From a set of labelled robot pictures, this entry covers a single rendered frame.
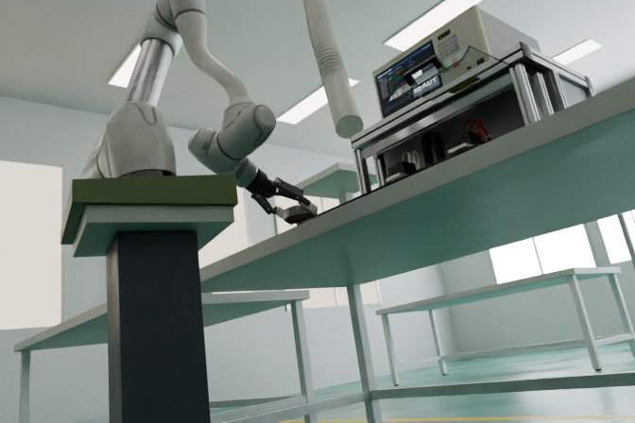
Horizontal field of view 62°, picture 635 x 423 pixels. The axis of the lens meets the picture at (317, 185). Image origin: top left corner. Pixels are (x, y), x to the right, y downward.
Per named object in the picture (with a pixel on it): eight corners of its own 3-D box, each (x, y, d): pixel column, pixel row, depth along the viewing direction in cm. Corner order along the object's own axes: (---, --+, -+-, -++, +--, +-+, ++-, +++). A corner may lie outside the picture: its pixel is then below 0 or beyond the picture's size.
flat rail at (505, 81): (519, 78, 142) (516, 69, 143) (359, 160, 185) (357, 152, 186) (521, 79, 143) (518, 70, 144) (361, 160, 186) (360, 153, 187)
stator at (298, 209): (299, 213, 160) (297, 201, 161) (277, 223, 168) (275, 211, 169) (326, 215, 167) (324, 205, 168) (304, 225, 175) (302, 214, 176)
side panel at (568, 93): (586, 174, 143) (553, 69, 152) (574, 177, 145) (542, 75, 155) (625, 184, 161) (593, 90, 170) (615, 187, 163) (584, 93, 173)
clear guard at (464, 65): (461, 60, 127) (455, 39, 128) (388, 103, 143) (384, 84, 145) (529, 89, 148) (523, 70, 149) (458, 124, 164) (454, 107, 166)
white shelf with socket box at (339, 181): (354, 261, 226) (337, 161, 240) (300, 278, 252) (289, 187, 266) (407, 261, 249) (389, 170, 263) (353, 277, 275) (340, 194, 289)
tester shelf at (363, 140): (524, 55, 142) (520, 41, 143) (351, 148, 190) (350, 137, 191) (593, 90, 170) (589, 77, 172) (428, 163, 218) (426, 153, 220)
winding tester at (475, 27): (490, 62, 153) (474, 3, 159) (382, 124, 183) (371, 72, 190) (554, 91, 178) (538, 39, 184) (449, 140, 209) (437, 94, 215)
